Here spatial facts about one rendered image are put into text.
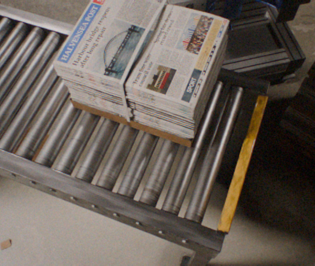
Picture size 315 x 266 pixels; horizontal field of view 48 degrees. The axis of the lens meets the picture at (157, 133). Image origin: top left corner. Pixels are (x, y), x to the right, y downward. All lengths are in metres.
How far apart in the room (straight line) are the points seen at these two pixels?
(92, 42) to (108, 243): 1.08
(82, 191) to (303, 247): 1.18
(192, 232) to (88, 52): 0.53
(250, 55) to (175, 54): 1.14
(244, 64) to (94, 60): 1.17
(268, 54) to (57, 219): 1.38
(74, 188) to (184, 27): 0.52
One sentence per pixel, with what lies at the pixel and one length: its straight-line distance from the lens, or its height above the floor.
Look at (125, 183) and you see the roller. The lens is 0.98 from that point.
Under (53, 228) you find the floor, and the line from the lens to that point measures 1.84.
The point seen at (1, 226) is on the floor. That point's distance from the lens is 1.93.
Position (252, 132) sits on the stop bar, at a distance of 1.04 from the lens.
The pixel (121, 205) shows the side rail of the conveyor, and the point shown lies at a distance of 0.96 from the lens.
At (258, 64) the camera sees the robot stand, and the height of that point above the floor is 0.23.
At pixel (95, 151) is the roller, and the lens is 1.03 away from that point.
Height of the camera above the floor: 1.72
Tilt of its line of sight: 63 degrees down
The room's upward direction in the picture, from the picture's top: 3 degrees counter-clockwise
